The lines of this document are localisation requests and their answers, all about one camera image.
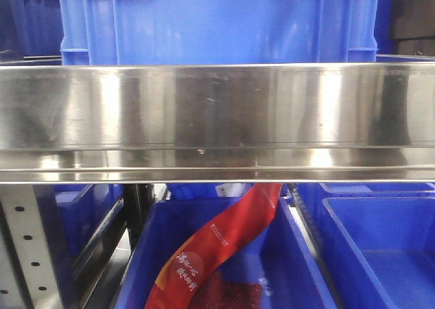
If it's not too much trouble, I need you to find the blue bin lower centre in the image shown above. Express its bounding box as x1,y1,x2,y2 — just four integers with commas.
115,197,336,308

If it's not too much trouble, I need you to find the blue bin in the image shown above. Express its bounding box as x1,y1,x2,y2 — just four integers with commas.
115,197,336,308
54,183,123,259
296,183,434,308

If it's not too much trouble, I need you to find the blue bin lower left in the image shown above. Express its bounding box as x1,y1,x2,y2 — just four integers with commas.
54,183,123,259

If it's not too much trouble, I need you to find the blue bin lower right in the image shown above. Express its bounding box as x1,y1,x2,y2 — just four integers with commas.
296,183,434,308

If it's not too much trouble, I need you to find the red snack package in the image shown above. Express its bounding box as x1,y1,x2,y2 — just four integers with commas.
145,183,282,308

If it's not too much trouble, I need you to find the large blue crate on shelf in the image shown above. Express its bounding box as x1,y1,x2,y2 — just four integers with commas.
60,0,378,65

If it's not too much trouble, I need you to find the dark blue crate upper left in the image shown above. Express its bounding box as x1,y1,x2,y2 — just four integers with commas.
1,0,63,62

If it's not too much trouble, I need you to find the perforated grey metal upright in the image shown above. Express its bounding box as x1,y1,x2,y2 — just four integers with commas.
1,185,63,308

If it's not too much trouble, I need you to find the stainless steel shelf rail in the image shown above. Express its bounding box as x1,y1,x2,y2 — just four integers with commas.
1,62,434,184

